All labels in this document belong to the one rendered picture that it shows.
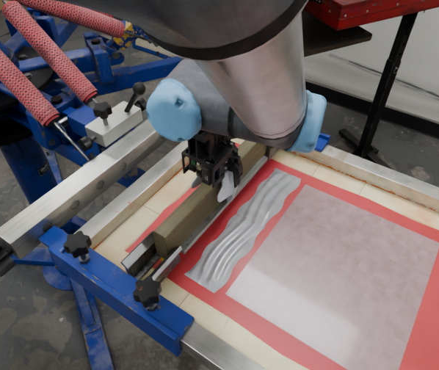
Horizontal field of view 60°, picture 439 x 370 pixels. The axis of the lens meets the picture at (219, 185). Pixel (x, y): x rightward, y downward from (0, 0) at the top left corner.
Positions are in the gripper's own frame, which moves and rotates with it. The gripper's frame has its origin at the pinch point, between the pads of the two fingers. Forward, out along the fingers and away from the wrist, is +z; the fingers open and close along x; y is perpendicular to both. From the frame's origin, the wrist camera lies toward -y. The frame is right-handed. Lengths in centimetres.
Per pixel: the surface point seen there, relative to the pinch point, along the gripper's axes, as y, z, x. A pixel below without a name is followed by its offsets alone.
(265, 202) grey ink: -6.2, 4.6, 8.0
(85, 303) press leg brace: 15, 88, -57
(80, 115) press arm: 1.1, -3.3, -40.8
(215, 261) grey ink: 12.5, 4.9, 7.5
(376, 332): 8.6, 5.3, 37.9
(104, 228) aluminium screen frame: 20.0, 2.4, -14.3
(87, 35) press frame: -30, -4, -72
